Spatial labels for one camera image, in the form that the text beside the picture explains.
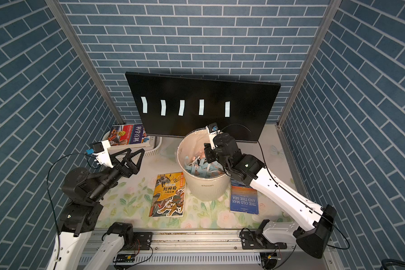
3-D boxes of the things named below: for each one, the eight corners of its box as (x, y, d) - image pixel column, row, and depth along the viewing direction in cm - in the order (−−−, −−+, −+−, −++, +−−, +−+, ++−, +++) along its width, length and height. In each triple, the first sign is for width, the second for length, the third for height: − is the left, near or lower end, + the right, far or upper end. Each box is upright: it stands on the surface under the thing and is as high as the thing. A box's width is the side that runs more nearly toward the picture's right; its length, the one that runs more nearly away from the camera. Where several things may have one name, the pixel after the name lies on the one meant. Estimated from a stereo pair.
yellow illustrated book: (149, 216, 82) (147, 214, 80) (159, 174, 97) (157, 172, 95) (183, 216, 83) (182, 215, 80) (187, 175, 97) (186, 172, 95)
